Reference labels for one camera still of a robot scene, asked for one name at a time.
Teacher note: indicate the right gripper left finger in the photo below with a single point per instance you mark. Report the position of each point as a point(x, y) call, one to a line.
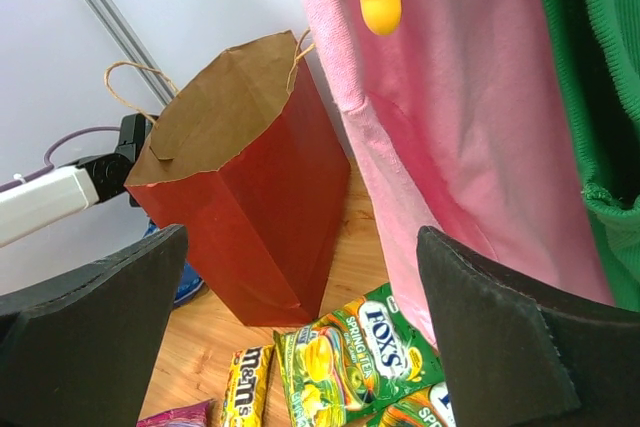
point(79, 349)

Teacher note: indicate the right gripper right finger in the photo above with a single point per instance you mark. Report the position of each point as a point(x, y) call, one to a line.
point(518, 352)

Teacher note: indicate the green snack packet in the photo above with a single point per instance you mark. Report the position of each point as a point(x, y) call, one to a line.
point(429, 407)

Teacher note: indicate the blue chip bag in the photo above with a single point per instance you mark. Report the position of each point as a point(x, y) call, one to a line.
point(190, 285)

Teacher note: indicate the red paper bag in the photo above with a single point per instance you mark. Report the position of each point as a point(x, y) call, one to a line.
point(246, 158)

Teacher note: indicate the pink shirt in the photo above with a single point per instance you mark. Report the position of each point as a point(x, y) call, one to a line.
point(457, 122)

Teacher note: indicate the green shirt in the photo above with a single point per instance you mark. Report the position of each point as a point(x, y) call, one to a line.
point(595, 47)

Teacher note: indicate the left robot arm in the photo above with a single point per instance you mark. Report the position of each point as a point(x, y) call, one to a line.
point(32, 202)

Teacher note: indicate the yellow M&M's packet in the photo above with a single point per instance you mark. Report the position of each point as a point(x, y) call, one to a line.
point(246, 390)

